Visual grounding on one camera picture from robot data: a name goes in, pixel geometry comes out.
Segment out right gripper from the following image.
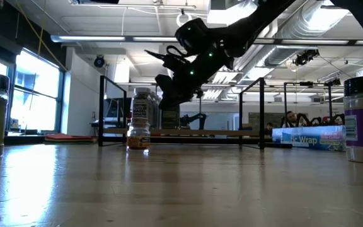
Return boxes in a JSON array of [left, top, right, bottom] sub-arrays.
[[154, 44, 236, 111]]

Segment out green-lid green-label spice jar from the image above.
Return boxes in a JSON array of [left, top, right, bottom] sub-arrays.
[[161, 105, 182, 129]]

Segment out small cork-top glass jar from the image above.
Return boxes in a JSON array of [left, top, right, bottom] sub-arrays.
[[126, 121, 152, 151]]

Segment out black metal wooden shelf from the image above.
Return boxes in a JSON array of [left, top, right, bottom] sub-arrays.
[[96, 74, 266, 151]]

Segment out dark computer monitor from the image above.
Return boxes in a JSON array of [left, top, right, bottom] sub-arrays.
[[103, 97, 132, 119]]

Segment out white ceiling air unit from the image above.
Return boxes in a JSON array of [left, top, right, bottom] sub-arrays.
[[206, 0, 264, 26]]

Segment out long ceiling light bar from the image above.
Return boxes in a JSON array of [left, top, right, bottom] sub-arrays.
[[50, 34, 363, 45]]

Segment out red paper sheet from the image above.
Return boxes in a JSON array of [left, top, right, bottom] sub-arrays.
[[44, 132, 98, 144]]

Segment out blue plastic wrap box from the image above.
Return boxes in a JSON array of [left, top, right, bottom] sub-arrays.
[[272, 125, 347, 152]]

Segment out white coiled cable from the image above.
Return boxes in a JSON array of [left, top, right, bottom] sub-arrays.
[[175, 8, 193, 28]]

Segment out black background rig frame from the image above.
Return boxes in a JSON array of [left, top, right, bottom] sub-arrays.
[[284, 81, 333, 127]]

